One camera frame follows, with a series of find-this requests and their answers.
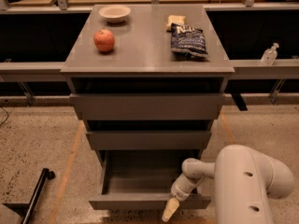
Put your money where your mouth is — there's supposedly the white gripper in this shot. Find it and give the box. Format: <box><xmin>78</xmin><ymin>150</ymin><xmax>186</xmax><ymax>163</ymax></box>
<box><xmin>162</xmin><ymin>174</ymin><xmax>202</xmax><ymax>222</ymax></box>

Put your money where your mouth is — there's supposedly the grey bottom drawer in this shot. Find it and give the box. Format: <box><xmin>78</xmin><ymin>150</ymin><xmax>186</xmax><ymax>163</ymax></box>
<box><xmin>88</xmin><ymin>149</ymin><xmax>212</xmax><ymax>211</ymax></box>

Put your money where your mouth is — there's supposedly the grey drawer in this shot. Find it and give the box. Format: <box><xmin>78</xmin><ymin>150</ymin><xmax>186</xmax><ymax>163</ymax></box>
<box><xmin>86</xmin><ymin>131</ymin><xmax>211</xmax><ymax>150</ymax></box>
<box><xmin>70</xmin><ymin>93</ymin><xmax>224</xmax><ymax>120</ymax></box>
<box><xmin>88</xmin><ymin>149</ymin><xmax>212</xmax><ymax>211</ymax></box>

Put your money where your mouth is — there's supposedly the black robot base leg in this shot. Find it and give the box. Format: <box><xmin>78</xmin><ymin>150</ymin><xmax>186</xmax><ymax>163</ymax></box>
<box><xmin>21</xmin><ymin>168</ymin><xmax>55</xmax><ymax>224</ymax></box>

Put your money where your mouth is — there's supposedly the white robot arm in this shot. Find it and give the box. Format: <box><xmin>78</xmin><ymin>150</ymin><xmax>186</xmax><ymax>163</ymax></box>
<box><xmin>162</xmin><ymin>145</ymin><xmax>294</xmax><ymax>224</ymax></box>

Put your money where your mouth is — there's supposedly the grey middle drawer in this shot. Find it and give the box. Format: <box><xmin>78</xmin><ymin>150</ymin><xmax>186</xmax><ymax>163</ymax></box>
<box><xmin>86</xmin><ymin>131</ymin><xmax>211</xmax><ymax>150</ymax></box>

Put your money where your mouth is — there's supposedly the grey drawer cabinet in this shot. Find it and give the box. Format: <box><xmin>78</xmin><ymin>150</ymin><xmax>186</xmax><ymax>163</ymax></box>
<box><xmin>60</xmin><ymin>4</ymin><xmax>235</xmax><ymax>173</ymax></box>

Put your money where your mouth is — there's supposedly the grey top drawer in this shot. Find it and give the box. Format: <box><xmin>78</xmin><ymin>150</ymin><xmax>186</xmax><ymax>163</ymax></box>
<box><xmin>70</xmin><ymin>93</ymin><xmax>224</xmax><ymax>120</ymax></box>

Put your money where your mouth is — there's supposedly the blue chip bag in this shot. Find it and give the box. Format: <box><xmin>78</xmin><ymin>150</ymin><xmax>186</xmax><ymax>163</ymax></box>
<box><xmin>171</xmin><ymin>23</ymin><xmax>208</xmax><ymax>58</ymax></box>

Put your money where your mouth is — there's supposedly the clear sanitizer bottle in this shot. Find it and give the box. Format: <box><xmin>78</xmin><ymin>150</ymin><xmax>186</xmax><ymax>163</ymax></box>
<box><xmin>261</xmin><ymin>43</ymin><xmax>279</xmax><ymax>65</ymax></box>

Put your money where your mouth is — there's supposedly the red apple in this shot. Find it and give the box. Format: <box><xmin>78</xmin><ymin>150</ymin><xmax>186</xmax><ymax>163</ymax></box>
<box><xmin>93</xmin><ymin>29</ymin><xmax>115</xmax><ymax>52</ymax></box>

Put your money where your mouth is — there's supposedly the yellow sponge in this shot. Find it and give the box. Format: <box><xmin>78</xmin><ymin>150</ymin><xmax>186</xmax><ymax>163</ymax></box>
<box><xmin>166</xmin><ymin>15</ymin><xmax>186</xmax><ymax>32</ymax></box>

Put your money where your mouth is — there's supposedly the white bowl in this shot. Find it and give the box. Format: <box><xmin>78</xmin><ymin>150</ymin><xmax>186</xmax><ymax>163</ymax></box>
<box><xmin>98</xmin><ymin>5</ymin><xmax>131</xmax><ymax>23</ymax></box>

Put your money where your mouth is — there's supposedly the black bracket under rail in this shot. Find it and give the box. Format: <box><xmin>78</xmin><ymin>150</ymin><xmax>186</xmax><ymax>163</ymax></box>
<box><xmin>232</xmin><ymin>93</ymin><xmax>248</xmax><ymax>111</ymax></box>

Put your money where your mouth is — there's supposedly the grey metal rail shelf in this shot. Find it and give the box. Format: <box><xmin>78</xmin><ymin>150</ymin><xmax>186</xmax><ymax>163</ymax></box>
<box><xmin>0</xmin><ymin>59</ymin><xmax>299</xmax><ymax>82</ymax></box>

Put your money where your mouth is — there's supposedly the black cable on floor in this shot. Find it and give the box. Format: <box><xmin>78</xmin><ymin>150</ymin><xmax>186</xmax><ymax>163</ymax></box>
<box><xmin>0</xmin><ymin>105</ymin><xmax>10</xmax><ymax>128</ymax></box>

